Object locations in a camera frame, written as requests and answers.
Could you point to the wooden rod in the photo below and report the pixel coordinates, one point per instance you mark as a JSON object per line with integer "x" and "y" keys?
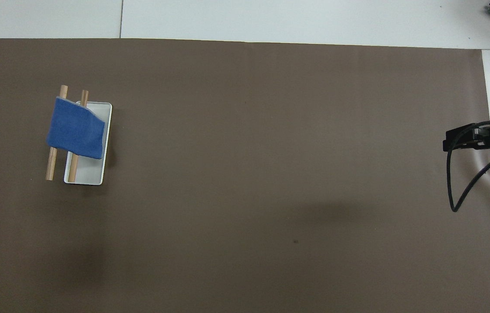
{"x": 72, "y": 170}
{"x": 51, "y": 166}

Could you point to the blue towel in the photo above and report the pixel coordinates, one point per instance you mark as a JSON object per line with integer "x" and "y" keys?
{"x": 75, "y": 132}

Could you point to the white rectangular tray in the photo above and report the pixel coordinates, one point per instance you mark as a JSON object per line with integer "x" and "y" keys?
{"x": 93, "y": 171}

